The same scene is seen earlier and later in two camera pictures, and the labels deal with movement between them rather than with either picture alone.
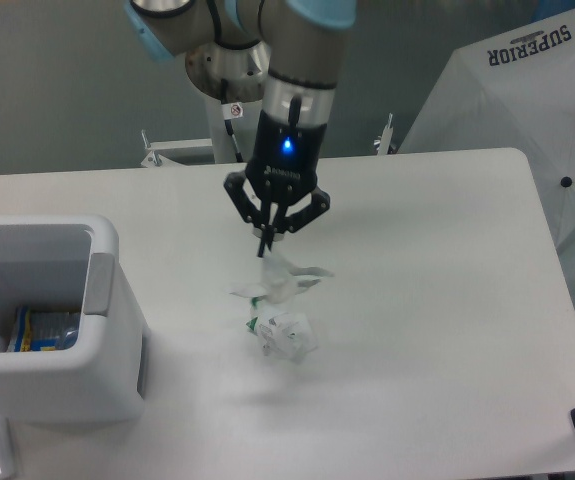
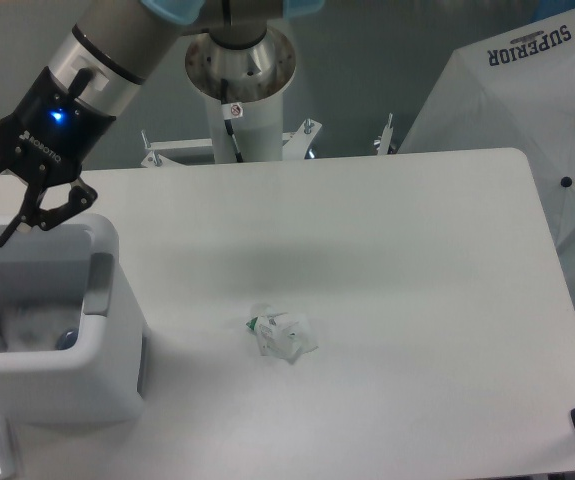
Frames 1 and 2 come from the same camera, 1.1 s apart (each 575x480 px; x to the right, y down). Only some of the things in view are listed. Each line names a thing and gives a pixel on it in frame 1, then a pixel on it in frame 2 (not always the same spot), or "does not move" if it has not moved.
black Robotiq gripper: (284, 164) to (52, 131)
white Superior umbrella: (541, 90) does not move
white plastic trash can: (54, 332) does not move
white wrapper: (281, 281) to (33, 328)
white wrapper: (286, 334) does not move
